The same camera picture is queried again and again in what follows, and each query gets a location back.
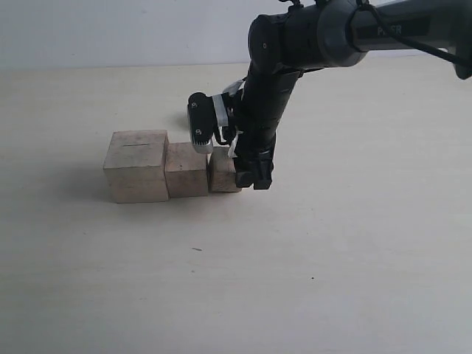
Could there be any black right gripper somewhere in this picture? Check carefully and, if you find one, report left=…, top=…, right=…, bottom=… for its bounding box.
left=234, top=68, right=299, bottom=190

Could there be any third largest wooden cube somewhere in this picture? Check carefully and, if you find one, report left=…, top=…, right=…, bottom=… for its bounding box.
left=209, top=147, right=241, bottom=192

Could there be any second largest wooden cube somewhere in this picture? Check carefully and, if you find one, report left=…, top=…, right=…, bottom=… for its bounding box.
left=164, top=142, right=209, bottom=198

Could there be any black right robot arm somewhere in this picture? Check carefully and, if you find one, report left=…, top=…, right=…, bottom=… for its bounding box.
left=234, top=1, right=471, bottom=190

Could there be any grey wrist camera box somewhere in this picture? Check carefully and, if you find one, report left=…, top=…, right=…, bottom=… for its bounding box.
left=187, top=92, right=229, bottom=155

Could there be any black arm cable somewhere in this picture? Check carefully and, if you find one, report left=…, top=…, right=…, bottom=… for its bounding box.
left=280, top=0, right=465, bottom=67

